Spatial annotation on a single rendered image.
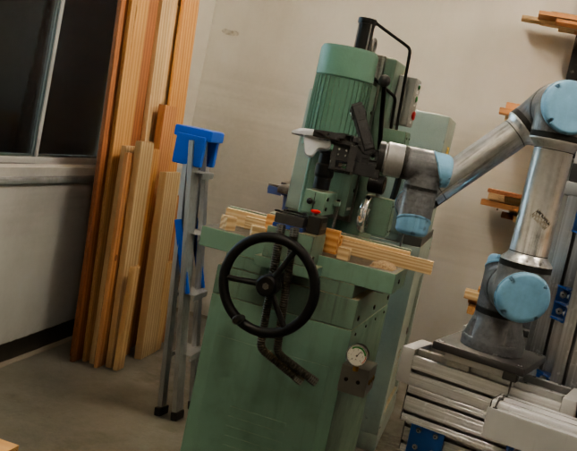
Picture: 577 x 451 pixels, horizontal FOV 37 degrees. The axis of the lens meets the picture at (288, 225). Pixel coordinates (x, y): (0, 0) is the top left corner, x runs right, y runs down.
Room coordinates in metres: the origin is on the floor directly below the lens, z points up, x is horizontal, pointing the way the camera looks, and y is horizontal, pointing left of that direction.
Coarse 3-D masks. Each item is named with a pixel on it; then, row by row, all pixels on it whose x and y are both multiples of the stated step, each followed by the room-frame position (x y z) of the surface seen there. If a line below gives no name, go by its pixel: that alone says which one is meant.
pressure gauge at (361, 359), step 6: (348, 348) 2.36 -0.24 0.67; (354, 348) 2.36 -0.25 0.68; (360, 348) 2.35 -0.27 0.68; (366, 348) 2.36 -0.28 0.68; (348, 354) 2.36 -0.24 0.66; (354, 354) 2.36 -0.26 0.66; (360, 354) 2.35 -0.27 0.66; (366, 354) 2.35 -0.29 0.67; (348, 360) 2.36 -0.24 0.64; (354, 360) 2.36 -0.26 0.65; (360, 360) 2.35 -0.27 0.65; (366, 360) 2.35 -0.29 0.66; (354, 366) 2.35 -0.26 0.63; (360, 366) 2.35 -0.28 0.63
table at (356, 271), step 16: (208, 240) 2.56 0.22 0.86; (224, 240) 2.55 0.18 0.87; (240, 240) 2.53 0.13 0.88; (256, 256) 2.42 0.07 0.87; (320, 256) 2.46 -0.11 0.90; (352, 256) 2.58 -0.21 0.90; (304, 272) 2.38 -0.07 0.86; (320, 272) 2.45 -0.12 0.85; (336, 272) 2.45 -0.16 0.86; (352, 272) 2.44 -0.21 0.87; (368, 272) 2.42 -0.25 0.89; (384, 272) 2.41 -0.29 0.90; (400, 272) 2.47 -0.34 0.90; (368, 288) 2.42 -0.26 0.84; (384, 288) 2.41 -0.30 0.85
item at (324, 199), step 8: (304, 192) 2.61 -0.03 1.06; (312, 192) 2.60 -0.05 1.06; (320, 192) 2.59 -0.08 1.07; (328, 192) 2.63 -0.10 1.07; (336, 192) 2.72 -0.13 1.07; (304, 200) 2.61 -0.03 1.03; (320, 200) 2.59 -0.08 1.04; (328, 200) 2.61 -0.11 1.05; (304, 208) 2.60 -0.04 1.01; (312, 208) 2.60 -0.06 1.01; (320, 208) 2.59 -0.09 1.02; (328, 208) 2.65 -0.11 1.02
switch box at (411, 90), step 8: (400, 80) 2.87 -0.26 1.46; (408, 80) 2.87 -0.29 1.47; (416, 80) 2.86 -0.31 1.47; (400, 88) 2.87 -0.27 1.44; (408, 88) 2.86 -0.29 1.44; (416, 88) 2.87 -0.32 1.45; (400, 96) 2.87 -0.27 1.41; (408, 96) 2.86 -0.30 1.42; (408, 104) 2.86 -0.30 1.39; (416, 104) 2.94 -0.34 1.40; (408, 112) 2.86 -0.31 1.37; (400, 120) 2.87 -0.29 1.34; (408, 120) 2.86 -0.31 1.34
